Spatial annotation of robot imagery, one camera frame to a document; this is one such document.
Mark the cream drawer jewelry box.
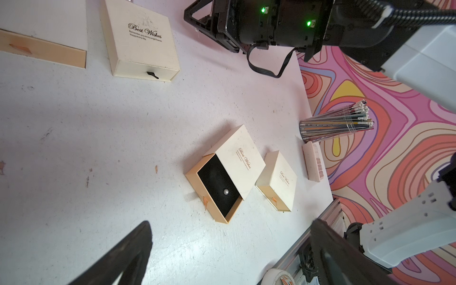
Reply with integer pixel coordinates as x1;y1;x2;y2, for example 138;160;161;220
1;0;88;69

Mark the cup of pencils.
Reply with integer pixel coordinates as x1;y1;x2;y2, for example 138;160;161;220
299;100;375;143

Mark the white tape roll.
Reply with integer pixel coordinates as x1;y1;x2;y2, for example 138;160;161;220
260;268;296;285

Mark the cream jewelry box front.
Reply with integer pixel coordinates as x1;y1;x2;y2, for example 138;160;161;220
255;151;298;212

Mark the small cream jewelry box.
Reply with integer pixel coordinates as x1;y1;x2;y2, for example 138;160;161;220
100;0;181;82

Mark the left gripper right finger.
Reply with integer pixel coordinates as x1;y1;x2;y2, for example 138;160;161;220
310;219;396;285

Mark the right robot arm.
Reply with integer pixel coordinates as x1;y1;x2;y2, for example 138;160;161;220
184;1;456;270

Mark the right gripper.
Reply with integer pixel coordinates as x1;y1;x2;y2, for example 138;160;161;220
183;0;357;54

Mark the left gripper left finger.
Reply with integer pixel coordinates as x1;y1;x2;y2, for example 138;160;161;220
71;220;153;285

